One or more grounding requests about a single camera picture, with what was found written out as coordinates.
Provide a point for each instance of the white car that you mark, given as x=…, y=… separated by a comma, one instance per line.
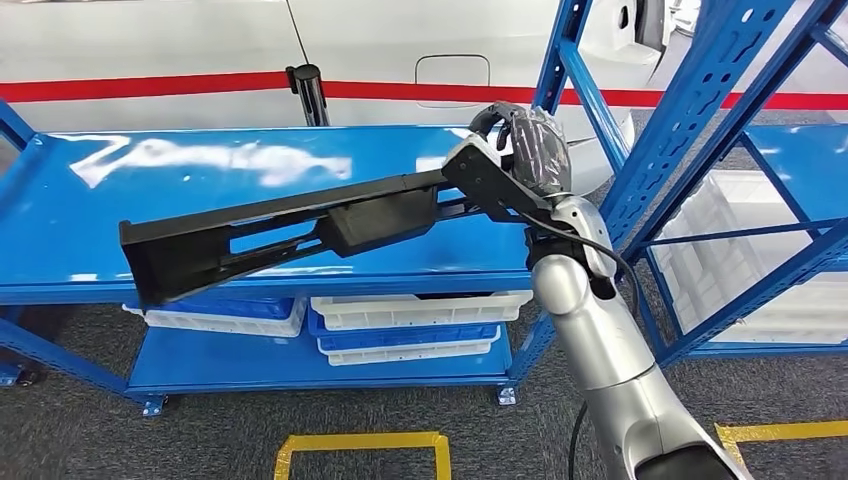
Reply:
x=166, y=33

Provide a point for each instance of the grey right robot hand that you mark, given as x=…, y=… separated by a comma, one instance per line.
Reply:
x=543, y=152

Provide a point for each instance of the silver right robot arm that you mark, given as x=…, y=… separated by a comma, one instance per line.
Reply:
x=596, y=331

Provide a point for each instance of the black stanchion post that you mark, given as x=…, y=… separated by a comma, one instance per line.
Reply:
x=308, y=93

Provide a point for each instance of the yellow floor tape outline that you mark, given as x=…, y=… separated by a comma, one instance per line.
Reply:
x=782, y=432
x=364, y=440

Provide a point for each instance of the blue metal shelf rack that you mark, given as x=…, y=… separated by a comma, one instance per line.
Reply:
x=66, y=225
x=748, y=301

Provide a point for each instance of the blue plastic crate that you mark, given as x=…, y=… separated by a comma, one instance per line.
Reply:
x=252, y=308
x=397, y=336

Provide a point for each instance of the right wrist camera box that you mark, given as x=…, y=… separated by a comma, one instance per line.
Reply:
x=490, y=179

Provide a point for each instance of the long black plastic part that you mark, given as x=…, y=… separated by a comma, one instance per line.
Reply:
x=371, y=218

